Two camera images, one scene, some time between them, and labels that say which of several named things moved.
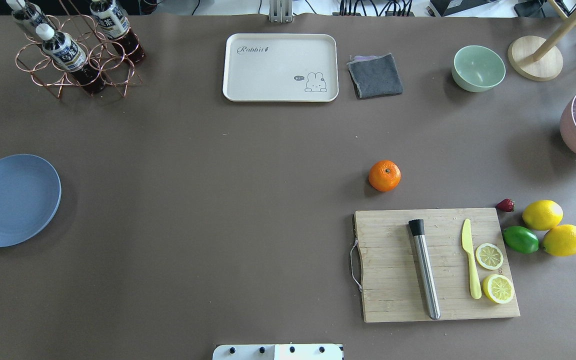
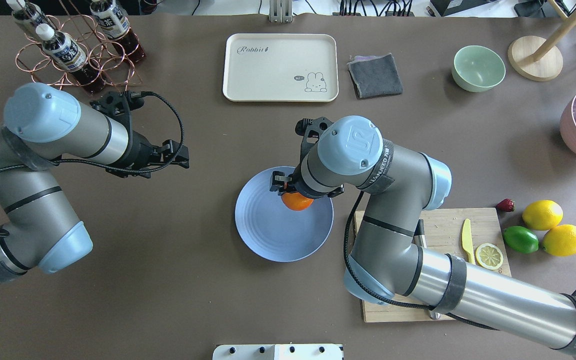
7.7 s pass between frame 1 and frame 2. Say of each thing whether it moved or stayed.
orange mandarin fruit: moved
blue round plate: moved
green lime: stayed
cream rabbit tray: stayed
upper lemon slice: stayed
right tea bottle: stayed
